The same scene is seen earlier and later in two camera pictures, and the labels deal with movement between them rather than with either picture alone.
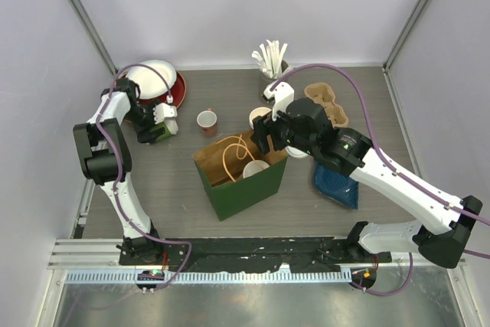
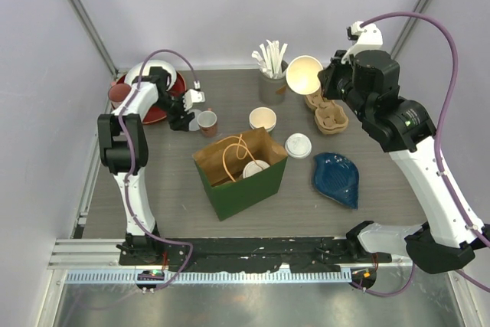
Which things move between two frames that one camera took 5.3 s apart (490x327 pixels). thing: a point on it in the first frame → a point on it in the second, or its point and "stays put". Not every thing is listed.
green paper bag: [220, 168] stays put
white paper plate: [150, 84] stays put
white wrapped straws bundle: [270, 57] stays put
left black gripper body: [143, 121] → [175, 110]
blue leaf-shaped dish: [336, 185] stays put
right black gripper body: [282, 135] → [338, 84]
